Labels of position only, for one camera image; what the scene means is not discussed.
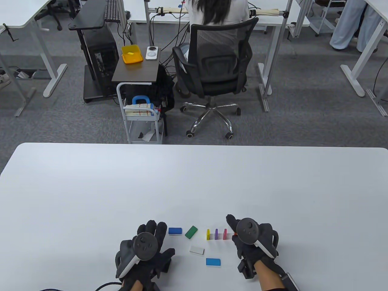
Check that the person's left hand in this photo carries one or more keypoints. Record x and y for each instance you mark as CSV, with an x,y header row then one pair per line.
x,y
151,227

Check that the person's right hand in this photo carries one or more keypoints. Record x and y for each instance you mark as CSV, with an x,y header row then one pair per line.
x,y
232,221

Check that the green domino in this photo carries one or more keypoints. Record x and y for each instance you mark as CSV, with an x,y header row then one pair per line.
x,y
191,232

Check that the black domino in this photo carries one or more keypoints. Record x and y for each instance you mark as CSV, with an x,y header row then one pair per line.
x,y
168,267

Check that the light blue domino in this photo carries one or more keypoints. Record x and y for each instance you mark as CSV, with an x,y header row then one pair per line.
x,y
213,261

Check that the white domino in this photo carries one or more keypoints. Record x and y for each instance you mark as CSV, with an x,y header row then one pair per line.
x,y
197,250

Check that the person's left forearm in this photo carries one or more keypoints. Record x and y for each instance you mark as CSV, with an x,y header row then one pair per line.
x,y
136,287

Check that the person's right forearm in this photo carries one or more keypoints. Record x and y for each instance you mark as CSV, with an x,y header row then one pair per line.
x,y
269,277

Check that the black forearm battery pack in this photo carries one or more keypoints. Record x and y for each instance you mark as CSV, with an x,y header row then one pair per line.
x,y
292,283

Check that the black rolling stand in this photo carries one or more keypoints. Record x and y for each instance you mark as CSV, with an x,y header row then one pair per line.
x,y
88,15

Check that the black white handheld controller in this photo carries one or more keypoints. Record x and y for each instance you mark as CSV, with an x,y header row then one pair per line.
x,y
247,232
146,247

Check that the white utility cart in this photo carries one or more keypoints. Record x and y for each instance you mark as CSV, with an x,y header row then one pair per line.
x,y
142,118

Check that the black backpack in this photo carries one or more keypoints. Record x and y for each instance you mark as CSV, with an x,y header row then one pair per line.
x,y
166,88

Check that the black mesh office chair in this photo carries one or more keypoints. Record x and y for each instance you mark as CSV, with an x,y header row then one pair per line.
x,y
218,75

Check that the brown side table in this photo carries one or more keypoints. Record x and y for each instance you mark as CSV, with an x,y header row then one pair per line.
x,y
135,71

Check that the yellow orange plastic container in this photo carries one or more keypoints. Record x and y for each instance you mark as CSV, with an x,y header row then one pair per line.
x,y
132,57

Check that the white flat device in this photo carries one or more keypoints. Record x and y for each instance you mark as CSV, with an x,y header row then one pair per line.
x,y
151,54

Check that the black computer tower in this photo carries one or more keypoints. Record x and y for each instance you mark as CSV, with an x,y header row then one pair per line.
x,y
100,60

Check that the floor socket box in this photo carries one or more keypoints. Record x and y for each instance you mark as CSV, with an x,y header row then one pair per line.
x,y
39,74

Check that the white desk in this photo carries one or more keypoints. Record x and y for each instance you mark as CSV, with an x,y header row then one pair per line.
x,y
18,12
362,60
272,20

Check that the beige rolled bundle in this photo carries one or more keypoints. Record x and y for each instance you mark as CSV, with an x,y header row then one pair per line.
x,y
266,12
169,10

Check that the black keyboard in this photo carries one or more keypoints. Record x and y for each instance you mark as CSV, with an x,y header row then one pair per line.
x,y
111,10

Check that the black swivel chair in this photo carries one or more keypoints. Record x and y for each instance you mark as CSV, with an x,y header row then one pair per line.
x,y
54,10

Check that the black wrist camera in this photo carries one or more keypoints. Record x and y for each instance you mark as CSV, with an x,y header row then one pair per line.
x,y
154,285
246,268

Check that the grey metal frame leg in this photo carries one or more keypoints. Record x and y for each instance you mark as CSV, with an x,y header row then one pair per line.
x,y
25,102
377,103

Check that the aluminium frame post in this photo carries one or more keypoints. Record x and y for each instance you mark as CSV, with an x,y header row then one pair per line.
x,y
278,45
148,24

